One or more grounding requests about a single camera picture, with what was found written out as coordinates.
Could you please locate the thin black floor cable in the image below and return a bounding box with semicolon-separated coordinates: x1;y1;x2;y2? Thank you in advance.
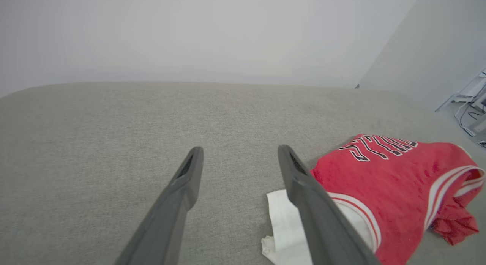
454;91;486;137

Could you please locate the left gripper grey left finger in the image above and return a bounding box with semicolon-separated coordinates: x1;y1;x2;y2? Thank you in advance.
115;146;205;265

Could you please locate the red basketball jersey white lining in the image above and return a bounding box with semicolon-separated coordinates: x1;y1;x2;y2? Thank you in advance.
261;134;486;265

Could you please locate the grey fabric sofa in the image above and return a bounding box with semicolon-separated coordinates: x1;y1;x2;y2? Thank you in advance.
0;82;486;265

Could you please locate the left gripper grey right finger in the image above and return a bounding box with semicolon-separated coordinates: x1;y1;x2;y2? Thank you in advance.
278;145;382;265

